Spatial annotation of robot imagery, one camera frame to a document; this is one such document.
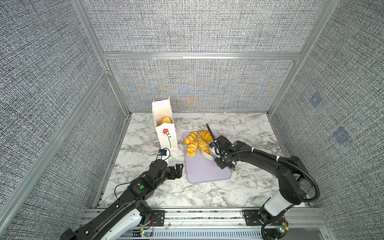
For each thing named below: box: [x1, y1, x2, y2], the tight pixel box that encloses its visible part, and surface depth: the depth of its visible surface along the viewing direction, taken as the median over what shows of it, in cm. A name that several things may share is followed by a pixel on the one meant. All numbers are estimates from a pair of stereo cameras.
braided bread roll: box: [186, 140, 198, 158], surface depth 97 cm
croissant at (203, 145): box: [197, 137, 210, 155], surface depth 99 cm
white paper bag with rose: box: [152, 97, 179, 151], surface depth 91 cm
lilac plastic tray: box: [183, 131, 231, 184], surface depth 91 cm
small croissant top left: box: [184, 131, 198, 145], surface depth 103 cm
